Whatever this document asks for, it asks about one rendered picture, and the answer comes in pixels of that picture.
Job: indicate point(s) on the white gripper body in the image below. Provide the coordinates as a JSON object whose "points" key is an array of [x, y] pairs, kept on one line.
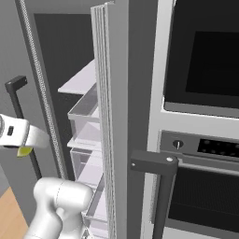
{"points": [[37, 137]]}

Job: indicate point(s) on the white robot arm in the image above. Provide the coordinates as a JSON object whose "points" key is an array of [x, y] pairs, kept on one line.
{"points": [[59, 199]]}

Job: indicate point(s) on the yellow-green lemon wedge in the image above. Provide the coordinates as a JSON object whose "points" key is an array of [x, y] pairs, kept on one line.
{"points": [[24, 151]]}

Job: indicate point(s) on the clear shallow fridge drawer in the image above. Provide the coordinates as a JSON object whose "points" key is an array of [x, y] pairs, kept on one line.
{"points": [[85, 107]]}

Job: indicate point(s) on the clear deep fridge drawer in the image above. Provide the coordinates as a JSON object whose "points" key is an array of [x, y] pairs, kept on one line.
{"points": [[88, 165]]}

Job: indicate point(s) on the white fridge shelf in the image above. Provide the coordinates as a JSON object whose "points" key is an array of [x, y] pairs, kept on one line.
{"points": [[82, 79]]}

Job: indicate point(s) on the grey left fridge door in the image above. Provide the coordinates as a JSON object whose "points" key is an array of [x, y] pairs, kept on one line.
{"points": [[18, 46]]}

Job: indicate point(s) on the grey fridge door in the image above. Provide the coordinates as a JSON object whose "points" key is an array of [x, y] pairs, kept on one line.
{"points": [[18, 46], [137, 77]]}

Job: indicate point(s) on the clear fridge door bin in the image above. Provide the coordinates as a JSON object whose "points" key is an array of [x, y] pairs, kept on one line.
{"points": [[98, 207]]}

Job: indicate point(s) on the grey right fridge door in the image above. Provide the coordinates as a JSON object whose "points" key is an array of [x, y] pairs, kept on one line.
{"points": [[137, 77]]}

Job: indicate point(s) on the round steel oven knob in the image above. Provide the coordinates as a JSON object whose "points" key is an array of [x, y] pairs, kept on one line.
{"points": [[178, 144]]}

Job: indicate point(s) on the steel built-in oven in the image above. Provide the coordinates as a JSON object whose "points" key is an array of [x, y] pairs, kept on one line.
{"points": [[205, 193]]}

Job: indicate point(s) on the black built-in microwave oven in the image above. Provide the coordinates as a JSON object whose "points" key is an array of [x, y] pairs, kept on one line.
{"points": [[205, 62]]}

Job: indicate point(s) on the white oven cabinet frame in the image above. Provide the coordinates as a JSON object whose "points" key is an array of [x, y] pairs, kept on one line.
{"points": [[155, 93]]}

